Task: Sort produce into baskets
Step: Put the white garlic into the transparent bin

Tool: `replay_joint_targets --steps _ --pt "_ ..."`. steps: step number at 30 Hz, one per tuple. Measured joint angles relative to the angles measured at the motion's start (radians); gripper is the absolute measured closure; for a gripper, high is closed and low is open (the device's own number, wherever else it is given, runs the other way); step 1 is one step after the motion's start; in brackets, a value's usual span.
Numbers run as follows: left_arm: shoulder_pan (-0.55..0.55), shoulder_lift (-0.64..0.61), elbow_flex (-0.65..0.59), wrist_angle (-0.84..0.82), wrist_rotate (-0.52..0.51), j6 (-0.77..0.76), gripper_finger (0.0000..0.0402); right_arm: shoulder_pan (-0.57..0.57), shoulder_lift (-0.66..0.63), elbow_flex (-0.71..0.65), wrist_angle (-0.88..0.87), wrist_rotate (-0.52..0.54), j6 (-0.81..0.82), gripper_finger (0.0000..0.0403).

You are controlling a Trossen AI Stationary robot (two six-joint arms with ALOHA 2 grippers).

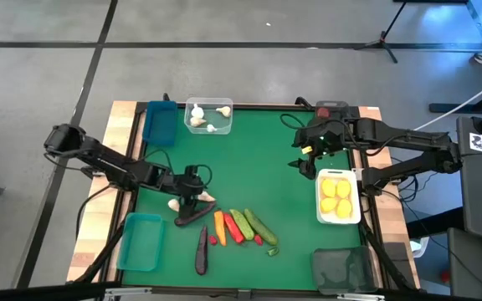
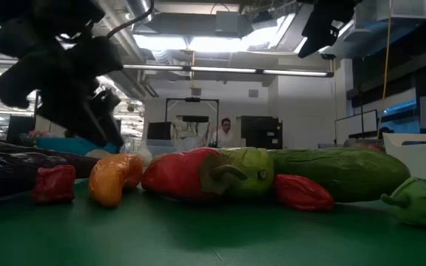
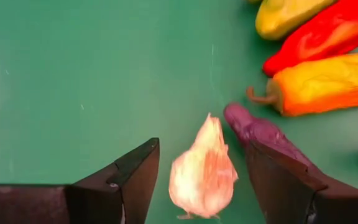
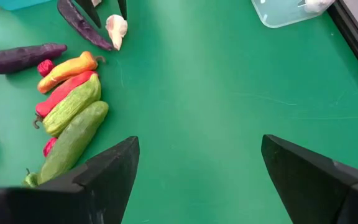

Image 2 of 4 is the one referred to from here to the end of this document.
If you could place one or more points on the green table mat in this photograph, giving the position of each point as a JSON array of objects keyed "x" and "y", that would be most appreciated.
[{"x": 198, "y": 240}]

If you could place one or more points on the silver round ventilation duct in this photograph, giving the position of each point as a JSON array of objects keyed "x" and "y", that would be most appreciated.
[{"x": 135, "y": 7}]

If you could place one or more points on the grey translucent plastic bin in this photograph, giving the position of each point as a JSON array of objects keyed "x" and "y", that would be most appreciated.
[{"x": 338, "y": 144}]

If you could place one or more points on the white plastic bin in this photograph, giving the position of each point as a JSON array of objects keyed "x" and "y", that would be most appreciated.
[{"x": 420, "y": 159}]

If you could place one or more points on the dark green cucumber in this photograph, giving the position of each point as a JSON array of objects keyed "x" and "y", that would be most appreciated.
[{"x": 346, "y": 171}]

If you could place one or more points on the grey rectangular ceiling duct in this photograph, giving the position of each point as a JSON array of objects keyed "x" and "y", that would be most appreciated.
[{"x": 198, "y": 24}]

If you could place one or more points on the small red pepper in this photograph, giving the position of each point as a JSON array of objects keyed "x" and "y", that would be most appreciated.
[
  {"x": 54, "y": 184},
  {"x": 301, "y": 192}
]

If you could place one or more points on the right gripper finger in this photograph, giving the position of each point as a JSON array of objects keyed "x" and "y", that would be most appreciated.
[{"x": 314, "y": 35}]

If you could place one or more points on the black monitor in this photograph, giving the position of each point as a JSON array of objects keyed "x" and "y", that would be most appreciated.
[
  {"x": 159, "y": 130},
  {"x": 20, "y": 129}
]

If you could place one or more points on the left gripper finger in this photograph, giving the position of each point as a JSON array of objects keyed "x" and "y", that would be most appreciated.
[
  {"x": 111, "y": 111},
  {"x": 76, "y": 118}
]

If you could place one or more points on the blue plastic bin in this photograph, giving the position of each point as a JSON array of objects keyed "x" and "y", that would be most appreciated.
[{"x": 57, "y": 146}]

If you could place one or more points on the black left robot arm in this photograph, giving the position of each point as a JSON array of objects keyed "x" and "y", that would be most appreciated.
[{"x": 32, "y": 11}]

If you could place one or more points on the black gantry frame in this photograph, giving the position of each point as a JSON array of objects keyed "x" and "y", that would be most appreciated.
[{"x": 192, "y": 99}]

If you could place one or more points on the white garlic bulb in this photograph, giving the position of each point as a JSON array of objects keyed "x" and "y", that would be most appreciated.
[
  {"x": 142, "y": 153},
  {"x": 97, "y": 153}
]

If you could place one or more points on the black cabinet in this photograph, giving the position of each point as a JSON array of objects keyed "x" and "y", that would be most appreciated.
[{"x": 261, "y": 132}]

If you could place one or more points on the small green pepper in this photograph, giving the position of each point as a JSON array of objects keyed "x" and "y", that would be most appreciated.
[{"x": 420, "y": 203}]

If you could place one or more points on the long red pepper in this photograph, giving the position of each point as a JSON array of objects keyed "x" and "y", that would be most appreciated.
[{"x": 176, "y": 173}]

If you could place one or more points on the dark purple eggplant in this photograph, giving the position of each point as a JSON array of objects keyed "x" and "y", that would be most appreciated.
[
  {"x": 83, "y": 166},
  {"x": 6, "y": 173}
]

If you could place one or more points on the person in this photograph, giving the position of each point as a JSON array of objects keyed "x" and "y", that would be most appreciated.
[{"x": 226, "y": 134}]

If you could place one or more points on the long orange pepper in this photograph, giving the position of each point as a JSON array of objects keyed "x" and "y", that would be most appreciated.
[{"x": 113, "y": 179}]

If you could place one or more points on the long ceiling light strip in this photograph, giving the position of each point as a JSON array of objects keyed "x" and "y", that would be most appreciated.
[{"x": 220, "y": 69}]

